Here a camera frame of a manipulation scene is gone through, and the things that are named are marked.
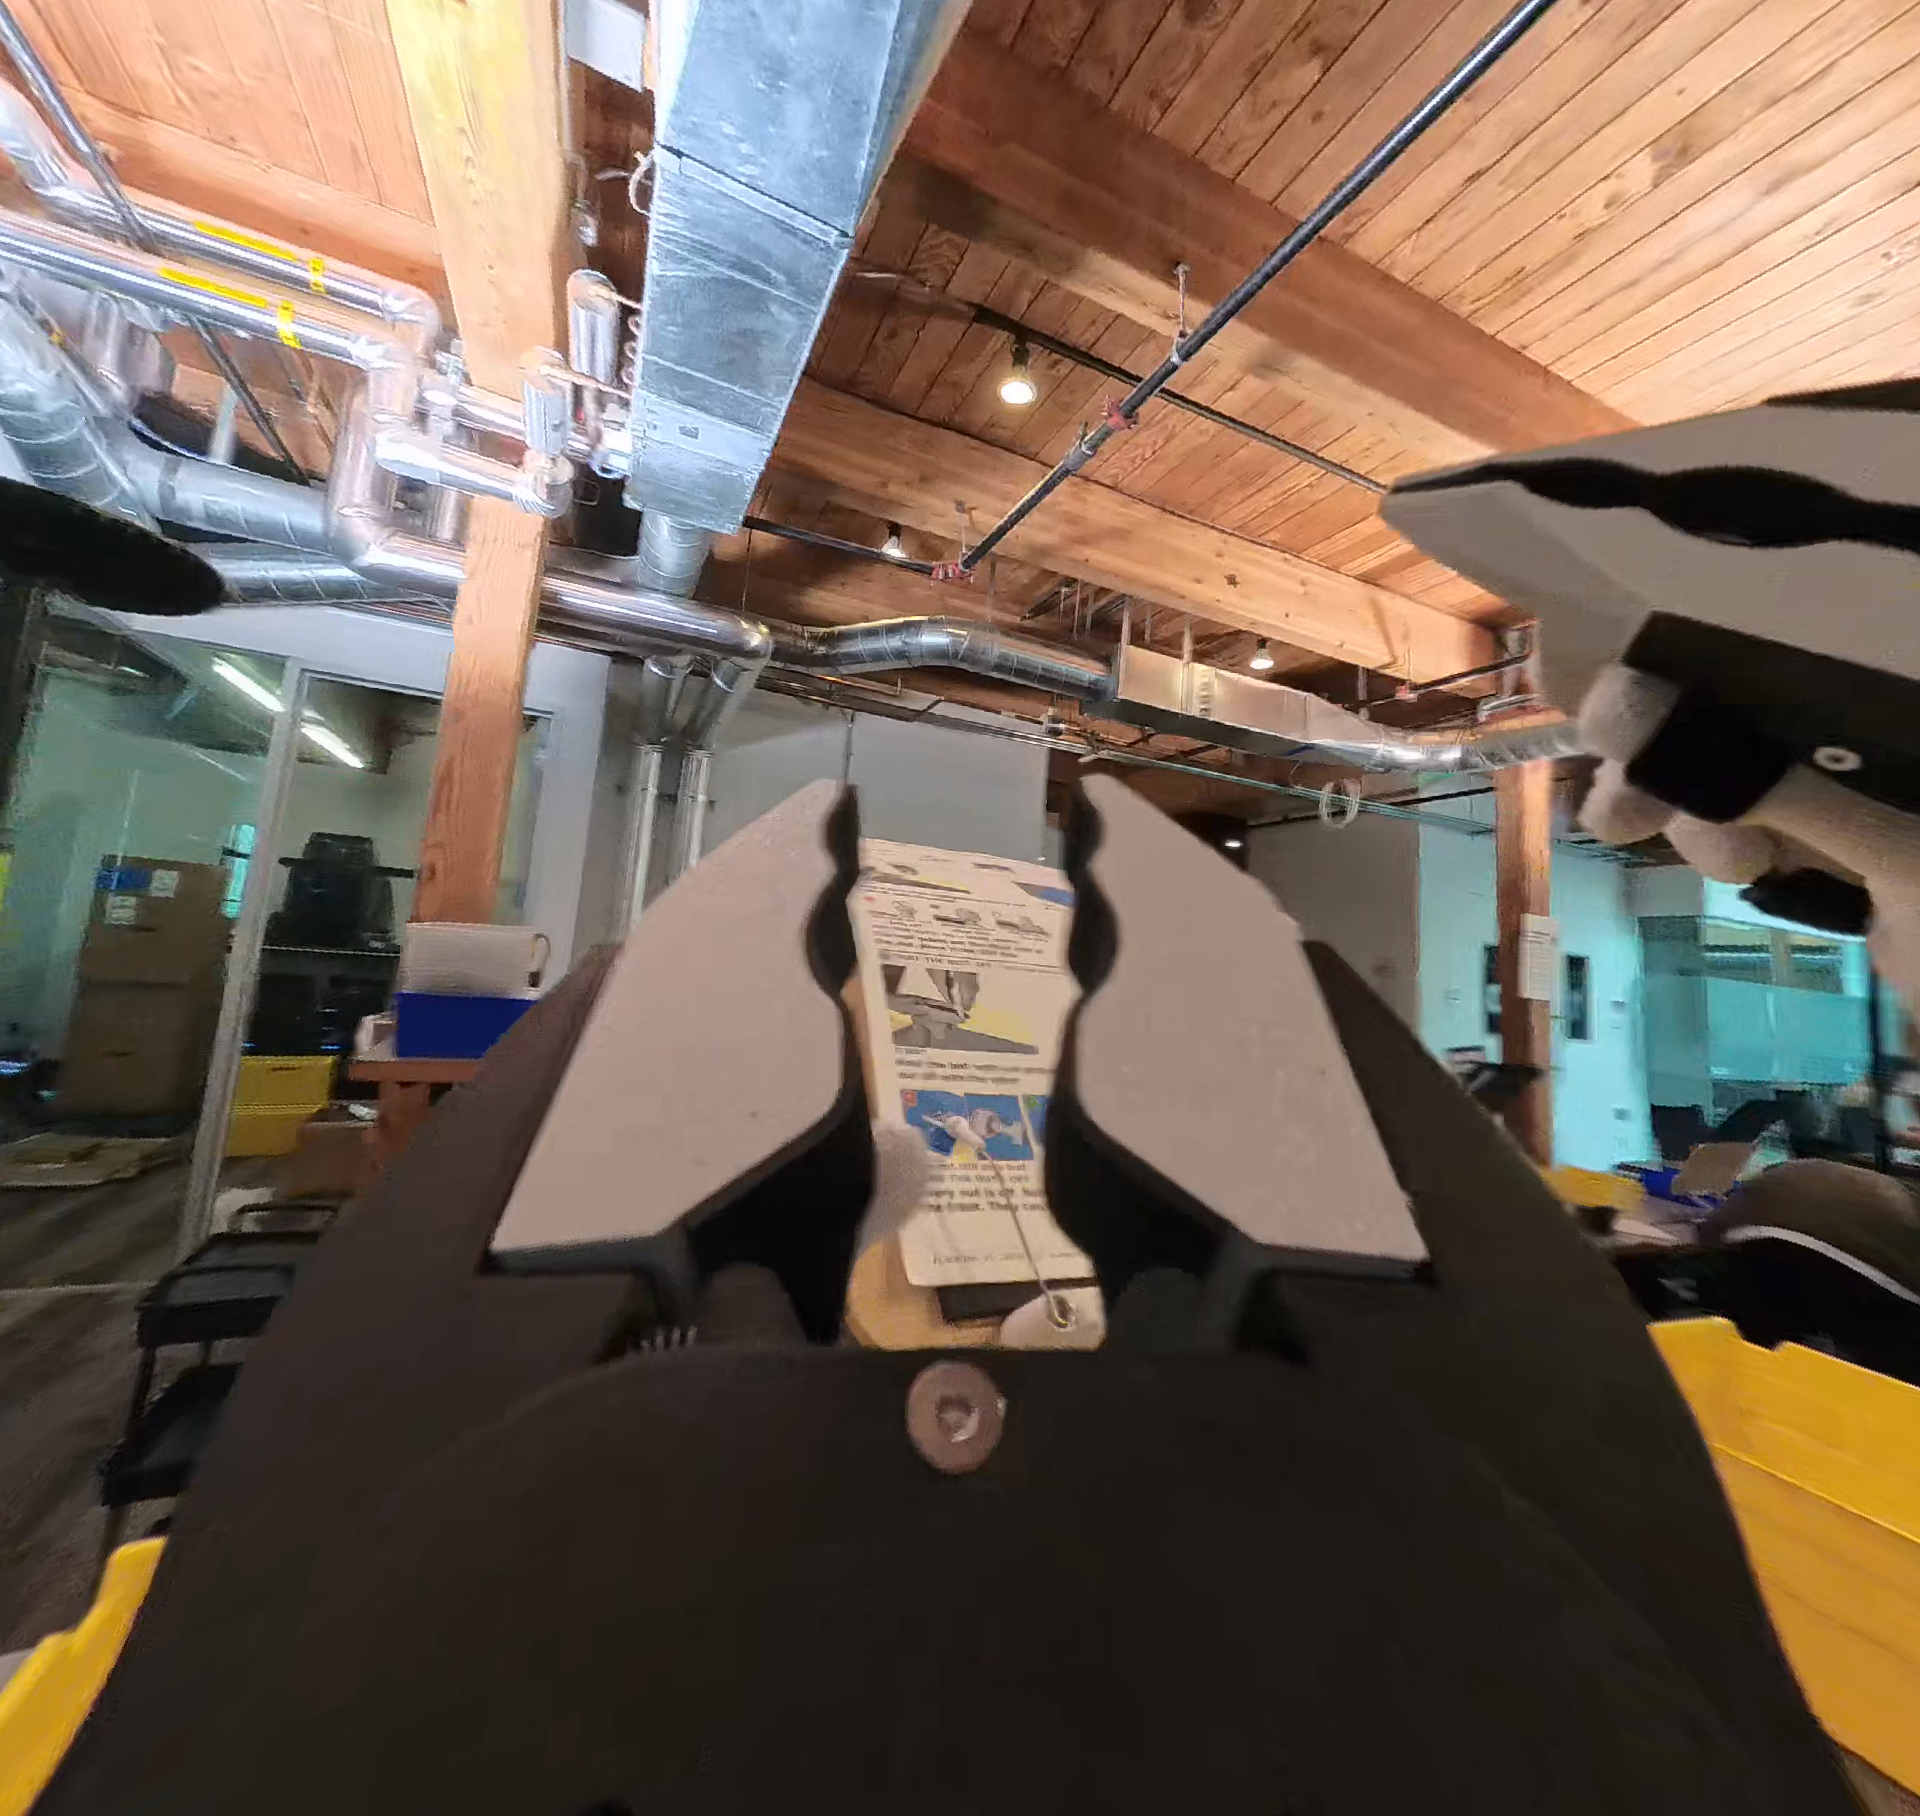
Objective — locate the blue storage bin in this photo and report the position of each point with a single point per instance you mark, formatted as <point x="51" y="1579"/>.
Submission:
<point x="458" y="1024"/>

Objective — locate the yellow plastic bin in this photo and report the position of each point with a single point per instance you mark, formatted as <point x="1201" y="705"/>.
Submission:
<point x="1802" y="1485"/>

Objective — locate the shiny silver pipe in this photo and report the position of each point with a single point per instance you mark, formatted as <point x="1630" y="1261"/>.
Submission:
<point x="646" y="617"/>

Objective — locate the black sprinkler pipe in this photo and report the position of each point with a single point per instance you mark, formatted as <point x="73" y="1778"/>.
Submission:
<point x="1351" y="182"/>

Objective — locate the black utility cart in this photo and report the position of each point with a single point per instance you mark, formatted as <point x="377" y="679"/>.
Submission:
<point x="211" y="1321"/>

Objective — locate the large spiral silver duct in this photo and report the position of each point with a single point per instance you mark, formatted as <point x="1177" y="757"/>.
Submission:
<point x="227" y="511"/>

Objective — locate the dark bag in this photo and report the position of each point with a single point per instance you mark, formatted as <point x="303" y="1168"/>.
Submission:
<point x="1832" y="1246"/>

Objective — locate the stacked cardboard boxes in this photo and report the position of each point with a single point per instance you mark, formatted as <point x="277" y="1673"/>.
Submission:
<point x="151" y="976"/>

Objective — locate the white plastic container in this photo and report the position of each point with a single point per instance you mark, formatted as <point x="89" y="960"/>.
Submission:
<point x="474" y="958"/>

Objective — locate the yellow crate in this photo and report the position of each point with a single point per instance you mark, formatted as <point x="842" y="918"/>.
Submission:
<point x="279" y="1104"/>

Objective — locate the wooden desk with black legs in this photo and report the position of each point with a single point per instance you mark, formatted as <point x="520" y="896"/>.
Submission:
<point x="407" y="1082"/>

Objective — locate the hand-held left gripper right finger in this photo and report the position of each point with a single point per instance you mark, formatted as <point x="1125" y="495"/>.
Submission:
<point x="1223" y="1082"/>

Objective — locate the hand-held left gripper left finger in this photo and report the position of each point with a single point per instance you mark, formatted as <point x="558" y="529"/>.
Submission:
<point x="684" y="1082"/>

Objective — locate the black floor lamp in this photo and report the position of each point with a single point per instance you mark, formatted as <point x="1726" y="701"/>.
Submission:
<point x="91" y="549"/>

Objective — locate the flexible silver duct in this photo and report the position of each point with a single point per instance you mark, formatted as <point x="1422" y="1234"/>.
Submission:
<point x="931" y="647"/>

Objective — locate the shiny insulated pipe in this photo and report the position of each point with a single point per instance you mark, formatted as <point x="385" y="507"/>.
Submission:
<point x="91" y="290"/>
<point x="347" y="290"/>

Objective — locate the foil box duct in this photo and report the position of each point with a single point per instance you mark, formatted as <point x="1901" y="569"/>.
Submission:
<point x="1277" y="713"/>

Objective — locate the printed instruction sheet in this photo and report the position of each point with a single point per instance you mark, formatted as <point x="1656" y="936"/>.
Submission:
<point x="961" y="976"/>

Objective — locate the person's right hand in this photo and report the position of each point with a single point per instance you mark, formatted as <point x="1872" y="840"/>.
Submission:
<point x="1610" y="804"/>

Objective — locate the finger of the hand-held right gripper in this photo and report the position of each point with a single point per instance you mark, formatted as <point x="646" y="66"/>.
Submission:
<point x="1772" y="443"/>
<point x="1546" y="571"/>

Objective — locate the galvanised rectangular duct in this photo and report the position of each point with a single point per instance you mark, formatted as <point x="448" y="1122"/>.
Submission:
<point x="782" y="196"/>

